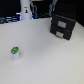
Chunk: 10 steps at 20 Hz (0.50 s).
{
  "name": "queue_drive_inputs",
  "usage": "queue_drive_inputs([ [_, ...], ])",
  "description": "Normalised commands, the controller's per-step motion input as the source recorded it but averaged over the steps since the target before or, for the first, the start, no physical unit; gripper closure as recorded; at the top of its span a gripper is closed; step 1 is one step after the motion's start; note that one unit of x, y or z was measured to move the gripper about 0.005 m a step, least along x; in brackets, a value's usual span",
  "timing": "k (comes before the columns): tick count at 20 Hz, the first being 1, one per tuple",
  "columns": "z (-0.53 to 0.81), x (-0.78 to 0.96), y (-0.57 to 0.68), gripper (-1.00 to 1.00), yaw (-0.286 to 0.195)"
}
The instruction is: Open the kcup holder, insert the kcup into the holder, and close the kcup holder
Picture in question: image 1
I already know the green lid kcup pod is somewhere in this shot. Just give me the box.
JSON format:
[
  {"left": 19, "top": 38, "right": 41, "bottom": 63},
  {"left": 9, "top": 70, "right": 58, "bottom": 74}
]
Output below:
[{"left": 11, "top": 47, "right": 20, "bottom": 60}]

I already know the black kcup holder drawer unit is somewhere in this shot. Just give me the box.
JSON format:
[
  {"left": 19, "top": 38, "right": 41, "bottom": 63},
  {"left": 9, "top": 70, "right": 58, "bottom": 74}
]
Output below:
[{"left": 50, "top": 1, "right": 76, "bottom": 40}]

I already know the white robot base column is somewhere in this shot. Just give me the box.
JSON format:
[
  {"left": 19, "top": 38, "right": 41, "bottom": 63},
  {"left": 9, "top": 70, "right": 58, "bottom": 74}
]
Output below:
[{"left": 20, "top": 0, "right": 32, "bottom": 20}]

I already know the black equipment with blue lights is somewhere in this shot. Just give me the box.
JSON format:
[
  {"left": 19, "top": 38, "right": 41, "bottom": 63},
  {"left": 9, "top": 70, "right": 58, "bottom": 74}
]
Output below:
[{"left": 0, "top": 13, "right": 21, "bottom": 24}]

